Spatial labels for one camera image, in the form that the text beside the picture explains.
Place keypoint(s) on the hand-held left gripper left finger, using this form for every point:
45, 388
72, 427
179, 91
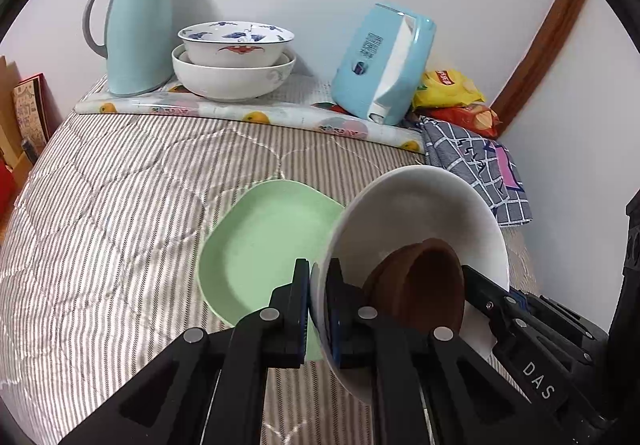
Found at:
300, 310

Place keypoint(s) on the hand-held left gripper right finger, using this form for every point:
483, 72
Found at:
335, 320

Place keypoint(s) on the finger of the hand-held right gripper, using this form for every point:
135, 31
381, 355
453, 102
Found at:
480, 287
555, 330

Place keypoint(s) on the small brown bowl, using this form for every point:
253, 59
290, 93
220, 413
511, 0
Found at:
382, 280
430, 285

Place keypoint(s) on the green square plate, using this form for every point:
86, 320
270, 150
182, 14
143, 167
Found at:
260, 245

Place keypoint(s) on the plain white bowl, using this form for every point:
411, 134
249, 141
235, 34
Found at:
415, 210

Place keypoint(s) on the grey checked folded cloth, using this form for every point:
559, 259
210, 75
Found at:
480, 160

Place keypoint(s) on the red chip bag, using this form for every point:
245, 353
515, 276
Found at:
470, 117

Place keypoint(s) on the fruit print table mat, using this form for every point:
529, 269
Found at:
280, 117

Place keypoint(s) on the striped quilt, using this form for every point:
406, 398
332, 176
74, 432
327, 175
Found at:
125, 225

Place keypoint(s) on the yellow chip bag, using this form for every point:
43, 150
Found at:
445, 90

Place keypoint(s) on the white grey-patterned bowl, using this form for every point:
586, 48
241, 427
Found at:
230, 80

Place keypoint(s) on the blue tissue box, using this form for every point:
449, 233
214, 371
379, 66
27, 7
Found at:
365, 75

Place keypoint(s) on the blue floral porcelain bowl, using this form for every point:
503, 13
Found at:
235, 50

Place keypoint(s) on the teal thermos jug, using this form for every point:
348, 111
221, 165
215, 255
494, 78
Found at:
135, 40

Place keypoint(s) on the patterned dark red box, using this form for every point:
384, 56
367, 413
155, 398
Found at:
30, 115

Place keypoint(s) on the wooden boards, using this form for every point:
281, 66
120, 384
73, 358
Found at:
10, 125

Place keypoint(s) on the brown wooden door frame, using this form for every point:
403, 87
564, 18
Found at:
540, 50

